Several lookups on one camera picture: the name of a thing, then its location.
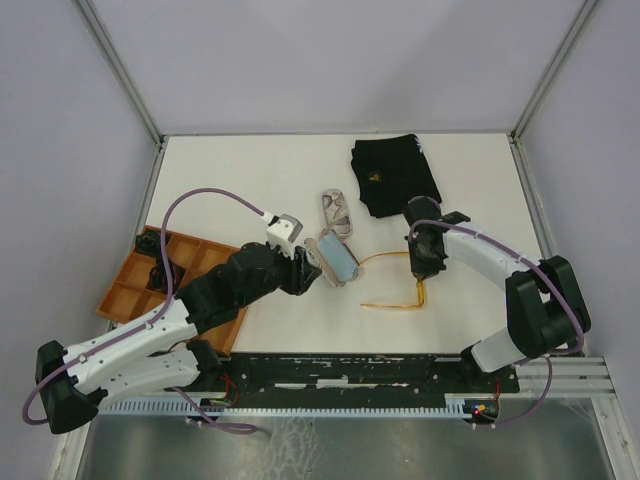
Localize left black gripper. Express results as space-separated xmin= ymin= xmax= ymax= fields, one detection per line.
xmin=238 ymin=240 xmax=322 ymax=308

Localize flag print glasses case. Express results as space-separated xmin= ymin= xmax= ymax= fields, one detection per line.
xmin=304 ymin=229 xmax=349 ymax=287

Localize orange sunglasses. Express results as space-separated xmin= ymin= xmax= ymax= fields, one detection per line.
xmin=360 ymin=251 xmax=426 ymax=310

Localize map print glasses case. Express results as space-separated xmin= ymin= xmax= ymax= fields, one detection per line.
xmin=321 ymin=189 xmax=353 ymax=240

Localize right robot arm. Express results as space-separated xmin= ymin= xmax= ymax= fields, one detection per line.
xmin=403 ymin=196 xmax=591 ymax=391

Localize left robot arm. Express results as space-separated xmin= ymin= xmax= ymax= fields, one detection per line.
xmin=30 ymin=243 xmax=321 ymax=434

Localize black sunglasses in tray middle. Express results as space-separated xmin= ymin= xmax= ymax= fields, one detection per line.
xmin=146 ymin=256 xmax=185 ymax=294

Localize black sunglasses in tray corner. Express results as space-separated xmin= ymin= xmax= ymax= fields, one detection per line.
xmin=134 ymin=229 xmax=170 ymax=258

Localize black folded cloth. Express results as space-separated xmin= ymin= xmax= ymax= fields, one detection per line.
xmin=351 ymin=134 xmax=442 ymax=218

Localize light blue cable duct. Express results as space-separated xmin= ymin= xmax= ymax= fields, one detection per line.
xmin=100 ymin=394 xmax=472 ymax=420

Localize aluminium frame rail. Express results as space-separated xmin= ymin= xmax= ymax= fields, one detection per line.
xmin=74 ymin=354 xmax=614 ymax=396

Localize right corner aluminium post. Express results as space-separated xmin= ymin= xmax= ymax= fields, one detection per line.
xmin=510 ymin=0 xmax=601 ymax=143

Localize corner aluminium post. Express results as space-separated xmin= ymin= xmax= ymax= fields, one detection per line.
xmin=510 ymin=0 xmax=601 ymax=143
xmin=72 ymin=0 xmax=164 ymax=145

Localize left corner aluminium post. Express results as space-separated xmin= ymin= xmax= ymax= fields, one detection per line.
xmin=72 ymin=0 xmax=164 ymax=145

